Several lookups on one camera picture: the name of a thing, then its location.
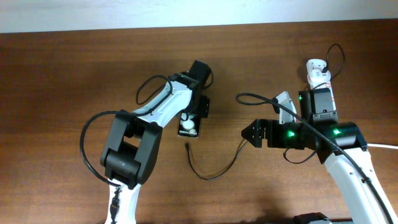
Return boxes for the black smartphone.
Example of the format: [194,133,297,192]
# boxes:
[177,113,200,138]

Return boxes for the black charging cable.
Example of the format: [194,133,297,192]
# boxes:
[184,43,346,181]

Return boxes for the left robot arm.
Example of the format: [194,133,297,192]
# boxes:
[100,60,214,223]

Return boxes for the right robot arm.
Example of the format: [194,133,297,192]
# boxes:
[241,87,397,223]

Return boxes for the white usb charger adapter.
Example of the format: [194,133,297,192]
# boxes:
[306,58,331,86]

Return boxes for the white power strip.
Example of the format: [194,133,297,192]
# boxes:
[306,58,336,111]

